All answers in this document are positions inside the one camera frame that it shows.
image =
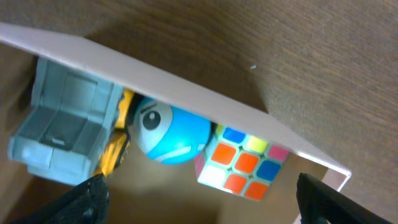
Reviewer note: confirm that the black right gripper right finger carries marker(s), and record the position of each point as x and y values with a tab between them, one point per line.
320	204

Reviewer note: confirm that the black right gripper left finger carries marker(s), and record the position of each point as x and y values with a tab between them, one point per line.
86	203

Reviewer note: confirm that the pink cardboard box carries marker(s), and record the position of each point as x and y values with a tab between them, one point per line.
88	56

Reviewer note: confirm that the yellow grey toy truck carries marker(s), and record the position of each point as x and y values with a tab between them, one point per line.
73	116

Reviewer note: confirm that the colourful puzzle cube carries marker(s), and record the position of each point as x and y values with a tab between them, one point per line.
239	163

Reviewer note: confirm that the blue white ball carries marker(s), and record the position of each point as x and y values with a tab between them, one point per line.
168	134

